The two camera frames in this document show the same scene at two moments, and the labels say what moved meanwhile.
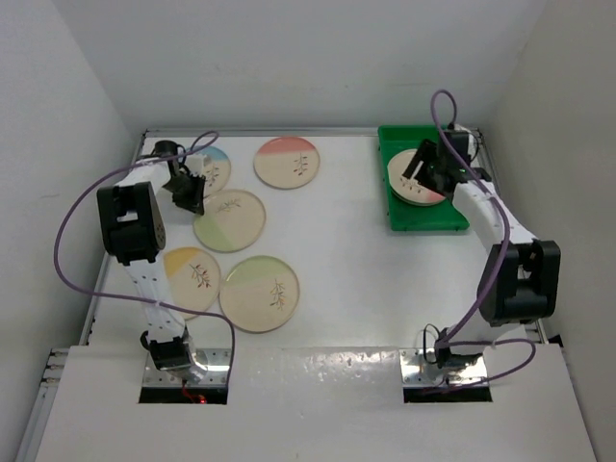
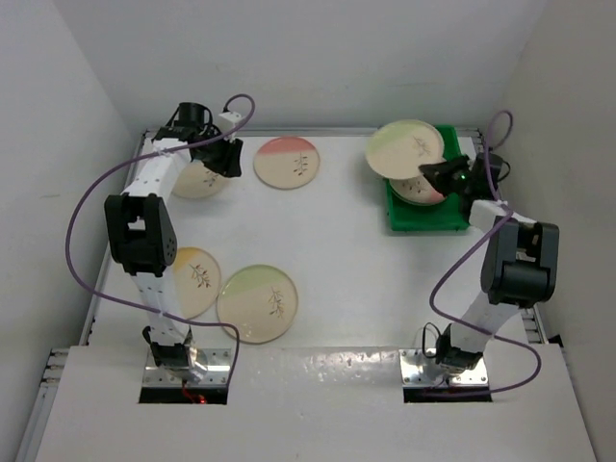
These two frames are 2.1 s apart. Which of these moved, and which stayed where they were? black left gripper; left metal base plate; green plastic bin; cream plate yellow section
Moved: black left gripper
Stayed: left metal base plate; green plastic bin; cream plate yellow section
